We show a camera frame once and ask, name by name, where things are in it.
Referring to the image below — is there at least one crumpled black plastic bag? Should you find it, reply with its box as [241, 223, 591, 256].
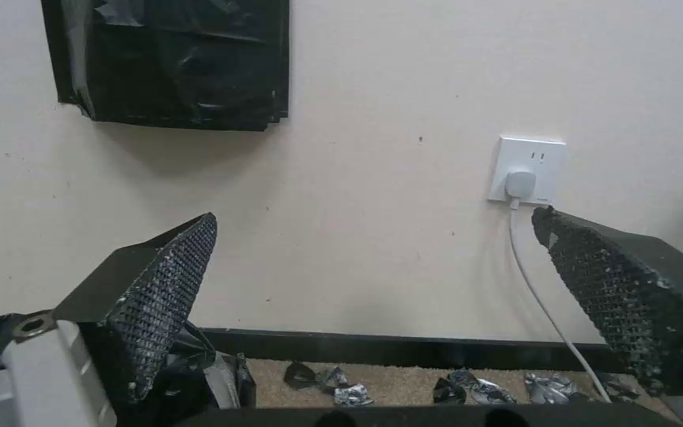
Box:
[0, 313, 258, 411]

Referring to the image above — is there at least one black folded trash bag stack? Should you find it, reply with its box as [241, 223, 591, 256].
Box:
[40, 0, 291, 132]

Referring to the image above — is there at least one white power plug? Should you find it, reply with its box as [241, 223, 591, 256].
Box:
[503, 166, 540, 211]

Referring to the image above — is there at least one white power cable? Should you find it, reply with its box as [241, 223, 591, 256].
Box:
[509, 199, 614, 403]

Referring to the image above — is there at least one black silver foil scrap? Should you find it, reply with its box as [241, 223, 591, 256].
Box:
[432, 377, 468, 404]
[283, 361, 320, 391]
[466, 372, 518, 404]
[317, 366, 350, 388]
[331, 384, 376, 407]
[523, 372, 587, 404]
[601, 374, 640, 401]

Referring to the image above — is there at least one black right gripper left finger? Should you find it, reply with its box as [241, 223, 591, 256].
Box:
[0, 212, 219, 427]

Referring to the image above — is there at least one black baseboard strip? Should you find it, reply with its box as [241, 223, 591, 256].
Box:
[197, 327, 623, 371]

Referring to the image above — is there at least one white wall socket plate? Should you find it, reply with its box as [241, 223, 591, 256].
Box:
[487, 135, 569, 208]

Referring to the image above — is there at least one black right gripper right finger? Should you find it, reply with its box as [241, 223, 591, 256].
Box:
[531, 205, 683, 397]

